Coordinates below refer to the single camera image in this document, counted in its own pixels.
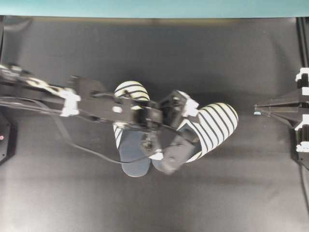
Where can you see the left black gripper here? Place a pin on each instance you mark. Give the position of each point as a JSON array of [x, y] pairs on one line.
[[176, 108]]

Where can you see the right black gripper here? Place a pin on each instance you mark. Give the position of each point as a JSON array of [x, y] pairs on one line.
[[284, 109]]

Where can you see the striped slipper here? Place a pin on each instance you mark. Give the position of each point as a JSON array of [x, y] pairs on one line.
[[217, 121], [134, 161]]

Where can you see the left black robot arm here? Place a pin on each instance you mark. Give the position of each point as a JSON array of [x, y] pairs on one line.
[[145, 131]]

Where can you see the black base box left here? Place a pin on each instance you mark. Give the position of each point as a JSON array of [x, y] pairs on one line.
[[8, 135]]

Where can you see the black frame rail right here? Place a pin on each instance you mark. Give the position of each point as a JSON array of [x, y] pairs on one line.
[[302, 24]]

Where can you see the black frame rail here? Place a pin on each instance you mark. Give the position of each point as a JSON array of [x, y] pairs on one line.
[[302, 24], [2, 18]]

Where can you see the black frame rail left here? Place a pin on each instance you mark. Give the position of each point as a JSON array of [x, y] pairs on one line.
[[2, 18]]

